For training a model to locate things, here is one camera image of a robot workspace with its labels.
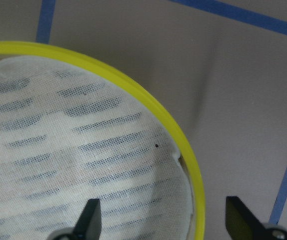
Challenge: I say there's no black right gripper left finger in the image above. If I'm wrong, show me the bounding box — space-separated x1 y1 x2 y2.
73 198 102 239

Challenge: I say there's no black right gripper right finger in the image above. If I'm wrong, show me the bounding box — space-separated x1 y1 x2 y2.
225 196 276 240

